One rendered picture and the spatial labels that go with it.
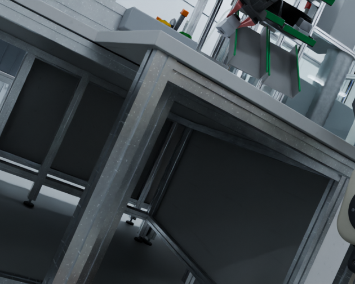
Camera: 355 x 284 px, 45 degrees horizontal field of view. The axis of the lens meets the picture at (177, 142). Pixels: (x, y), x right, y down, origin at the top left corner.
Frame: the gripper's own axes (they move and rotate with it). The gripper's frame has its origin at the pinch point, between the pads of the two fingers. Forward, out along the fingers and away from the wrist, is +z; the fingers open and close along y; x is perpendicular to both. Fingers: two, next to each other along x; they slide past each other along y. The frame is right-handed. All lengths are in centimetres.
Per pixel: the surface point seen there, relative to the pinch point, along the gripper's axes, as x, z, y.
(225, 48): -75, 51, -26
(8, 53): -78, 182, 56
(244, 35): -14.7, 7.4, -10.1
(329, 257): -33, 62, -152
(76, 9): 36, 15, 35
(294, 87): -4.4, -0.1, -33.1
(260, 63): -4.4, 4.4, -18.7
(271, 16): -10.2, -6.6, -8.6
